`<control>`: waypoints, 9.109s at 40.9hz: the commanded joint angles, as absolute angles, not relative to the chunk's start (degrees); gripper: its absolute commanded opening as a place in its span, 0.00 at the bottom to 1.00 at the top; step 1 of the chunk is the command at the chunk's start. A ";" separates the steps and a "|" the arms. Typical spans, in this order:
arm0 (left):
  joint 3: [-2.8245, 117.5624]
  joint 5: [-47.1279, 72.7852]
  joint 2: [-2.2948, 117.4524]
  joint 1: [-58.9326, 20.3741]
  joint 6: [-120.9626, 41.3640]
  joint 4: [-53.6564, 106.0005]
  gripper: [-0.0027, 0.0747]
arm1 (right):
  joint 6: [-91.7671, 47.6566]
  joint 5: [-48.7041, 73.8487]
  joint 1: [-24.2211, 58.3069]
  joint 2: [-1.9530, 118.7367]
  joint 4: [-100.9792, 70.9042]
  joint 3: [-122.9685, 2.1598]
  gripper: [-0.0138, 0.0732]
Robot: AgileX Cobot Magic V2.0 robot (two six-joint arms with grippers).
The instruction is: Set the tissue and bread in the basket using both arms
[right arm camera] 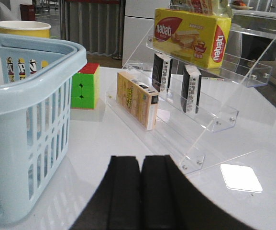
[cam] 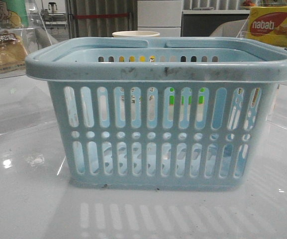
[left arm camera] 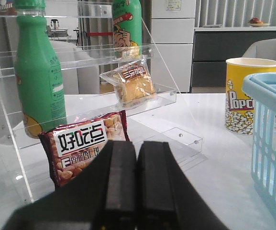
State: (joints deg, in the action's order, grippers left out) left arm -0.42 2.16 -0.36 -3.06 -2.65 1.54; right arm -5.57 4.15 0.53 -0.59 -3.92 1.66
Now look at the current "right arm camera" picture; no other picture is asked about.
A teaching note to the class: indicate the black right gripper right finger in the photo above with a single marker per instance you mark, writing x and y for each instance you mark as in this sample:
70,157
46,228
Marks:
171,202

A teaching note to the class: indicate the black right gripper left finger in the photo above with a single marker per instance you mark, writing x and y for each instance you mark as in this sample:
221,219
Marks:
115,205

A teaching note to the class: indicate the black tissue pack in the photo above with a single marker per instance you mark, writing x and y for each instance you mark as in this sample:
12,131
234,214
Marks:
190,90
161,74

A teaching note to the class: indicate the light blue plastic basket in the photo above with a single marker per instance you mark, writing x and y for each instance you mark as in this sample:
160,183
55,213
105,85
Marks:
35,97

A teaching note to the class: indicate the beige snack box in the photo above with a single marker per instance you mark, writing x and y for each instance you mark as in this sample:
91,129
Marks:
139,99

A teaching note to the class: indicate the colourful puzzle cube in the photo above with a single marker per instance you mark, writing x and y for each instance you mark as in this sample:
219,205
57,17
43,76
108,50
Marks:
85,87

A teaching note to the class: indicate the clear acrylic display shelf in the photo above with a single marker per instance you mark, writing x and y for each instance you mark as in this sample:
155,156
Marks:
235,112

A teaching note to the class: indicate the yellow nabati wafer box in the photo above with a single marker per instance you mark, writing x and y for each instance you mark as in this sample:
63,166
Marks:
193,37

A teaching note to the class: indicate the white cabinet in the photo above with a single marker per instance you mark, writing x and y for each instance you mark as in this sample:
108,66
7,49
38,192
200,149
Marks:
139,17

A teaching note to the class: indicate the yellow popcorn paper cup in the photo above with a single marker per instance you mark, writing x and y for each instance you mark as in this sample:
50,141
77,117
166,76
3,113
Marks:
26,28

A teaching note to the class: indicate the snack pack on top shelf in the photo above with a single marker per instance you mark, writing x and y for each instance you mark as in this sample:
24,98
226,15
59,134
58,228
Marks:
206,7

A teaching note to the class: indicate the dark red container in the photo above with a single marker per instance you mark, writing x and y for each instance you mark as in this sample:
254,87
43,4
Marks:
27,12

